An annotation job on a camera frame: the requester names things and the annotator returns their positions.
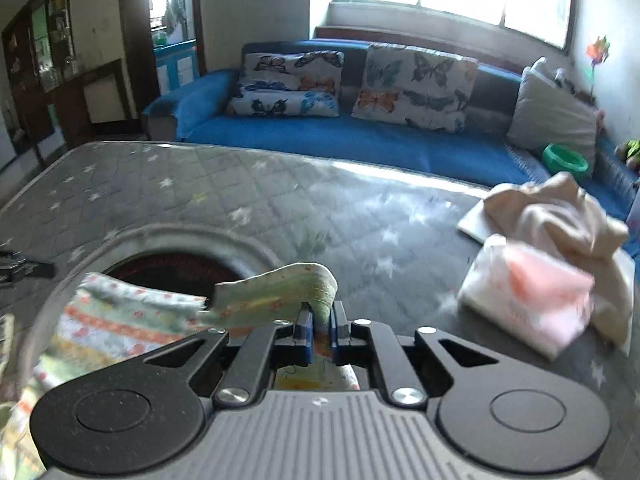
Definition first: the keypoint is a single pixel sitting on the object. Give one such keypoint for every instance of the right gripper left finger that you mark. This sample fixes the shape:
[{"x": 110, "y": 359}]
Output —
[{"x": 252, "y": 364}]

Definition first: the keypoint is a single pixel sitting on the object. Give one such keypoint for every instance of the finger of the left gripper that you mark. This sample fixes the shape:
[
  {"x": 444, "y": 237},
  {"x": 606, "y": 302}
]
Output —
[{"x": 15, "y": 267}]

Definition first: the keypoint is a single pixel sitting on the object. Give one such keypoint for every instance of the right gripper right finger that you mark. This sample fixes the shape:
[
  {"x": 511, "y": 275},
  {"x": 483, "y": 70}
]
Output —
[{"x": 375, "y": 347}]

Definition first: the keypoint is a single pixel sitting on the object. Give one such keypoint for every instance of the green patterned baby garment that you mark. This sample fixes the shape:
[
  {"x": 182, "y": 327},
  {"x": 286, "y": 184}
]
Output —
[{"x": 107, "y": 321}]

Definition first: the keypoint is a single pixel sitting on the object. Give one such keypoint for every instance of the dark wooden cabinet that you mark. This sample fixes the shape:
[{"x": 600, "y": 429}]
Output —
[{"x": 63, "y": 69}]

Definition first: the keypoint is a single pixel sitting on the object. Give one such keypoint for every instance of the pink white folded cloth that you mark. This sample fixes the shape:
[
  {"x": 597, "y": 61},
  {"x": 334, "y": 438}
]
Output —
[{"x": 536, "y": 298}]

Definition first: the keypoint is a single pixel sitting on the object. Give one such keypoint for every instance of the beige crumpled garment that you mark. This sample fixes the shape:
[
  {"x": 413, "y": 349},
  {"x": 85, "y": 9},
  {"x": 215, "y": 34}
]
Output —
[{"x": 564, "y": 221}]

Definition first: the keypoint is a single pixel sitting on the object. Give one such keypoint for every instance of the blue sofa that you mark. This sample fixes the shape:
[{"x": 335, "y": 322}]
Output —
[{"x": 198, "y": 113}]

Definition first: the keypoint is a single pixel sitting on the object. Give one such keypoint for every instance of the left butterfly cushion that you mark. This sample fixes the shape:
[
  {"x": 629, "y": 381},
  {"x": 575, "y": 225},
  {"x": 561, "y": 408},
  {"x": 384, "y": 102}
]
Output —
[{"x": 289, "y": 85}]

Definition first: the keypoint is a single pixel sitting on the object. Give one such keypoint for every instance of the butterfly cushion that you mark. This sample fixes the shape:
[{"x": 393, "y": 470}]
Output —
[
  {"x": 415, "y": 87},
  {"x": 289, "y": 85}
]

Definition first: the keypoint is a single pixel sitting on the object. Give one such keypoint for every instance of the right butterfly cushion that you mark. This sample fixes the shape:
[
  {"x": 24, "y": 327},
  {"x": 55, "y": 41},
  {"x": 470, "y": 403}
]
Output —
[{"x": 415, "y": 87}]

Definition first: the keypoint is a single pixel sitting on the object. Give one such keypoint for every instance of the green plastic bowl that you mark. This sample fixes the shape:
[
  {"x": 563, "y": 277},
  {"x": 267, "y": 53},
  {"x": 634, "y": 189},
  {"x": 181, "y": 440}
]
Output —
[{"x": 558, "y": 158}]

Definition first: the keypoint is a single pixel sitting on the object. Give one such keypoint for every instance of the grey pillow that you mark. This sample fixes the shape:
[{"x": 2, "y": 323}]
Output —
[{"x": 548, "y": 114}]

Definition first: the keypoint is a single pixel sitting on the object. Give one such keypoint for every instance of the plush toy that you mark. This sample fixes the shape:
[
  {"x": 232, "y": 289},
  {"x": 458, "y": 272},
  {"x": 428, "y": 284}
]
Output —
[{"x": 629, "y": 153}]

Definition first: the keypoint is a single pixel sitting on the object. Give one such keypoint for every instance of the colourful pinwheel toy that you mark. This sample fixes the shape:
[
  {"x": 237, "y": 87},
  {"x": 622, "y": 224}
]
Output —
[{"x": 597, "y": 52}]

